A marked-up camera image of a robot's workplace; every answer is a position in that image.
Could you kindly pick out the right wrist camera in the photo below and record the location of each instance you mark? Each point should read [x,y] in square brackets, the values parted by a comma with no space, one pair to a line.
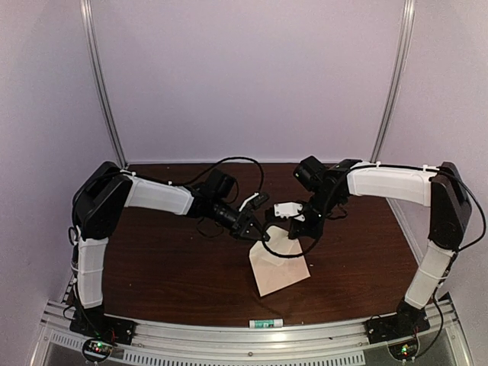
[289,210]

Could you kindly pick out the beige envelope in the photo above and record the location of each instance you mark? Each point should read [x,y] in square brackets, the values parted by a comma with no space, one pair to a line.
[272,273]

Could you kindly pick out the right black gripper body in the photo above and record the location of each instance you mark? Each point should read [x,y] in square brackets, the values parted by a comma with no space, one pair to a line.
[319,201]

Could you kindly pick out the green white glue stick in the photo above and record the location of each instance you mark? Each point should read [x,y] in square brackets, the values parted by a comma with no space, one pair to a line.
[266,323]

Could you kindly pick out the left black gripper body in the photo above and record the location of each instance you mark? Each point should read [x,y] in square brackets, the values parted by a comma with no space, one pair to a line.
[229,222]

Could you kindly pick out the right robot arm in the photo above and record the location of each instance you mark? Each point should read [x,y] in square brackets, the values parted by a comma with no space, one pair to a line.
[438,189]

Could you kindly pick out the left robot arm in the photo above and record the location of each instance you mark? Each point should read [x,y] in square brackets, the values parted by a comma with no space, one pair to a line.
[97,207]

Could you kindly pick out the aluminium frame post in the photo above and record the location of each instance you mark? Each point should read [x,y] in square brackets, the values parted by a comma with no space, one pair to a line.
[88,22]
[402,52]

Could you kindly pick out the aluminium front rail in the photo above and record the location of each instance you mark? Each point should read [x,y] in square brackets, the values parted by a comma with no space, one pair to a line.
[338,343]

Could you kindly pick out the left aluminium frame post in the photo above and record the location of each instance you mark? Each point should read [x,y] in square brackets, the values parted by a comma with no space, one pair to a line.
[88,22]

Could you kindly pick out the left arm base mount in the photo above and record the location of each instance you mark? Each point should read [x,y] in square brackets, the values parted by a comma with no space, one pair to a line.
[95,324]

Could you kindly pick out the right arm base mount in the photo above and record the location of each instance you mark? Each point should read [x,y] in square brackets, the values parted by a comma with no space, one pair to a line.
[405,322]

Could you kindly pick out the right aluminium frame post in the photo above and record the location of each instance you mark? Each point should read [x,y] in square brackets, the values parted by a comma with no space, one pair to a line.
[402,52]

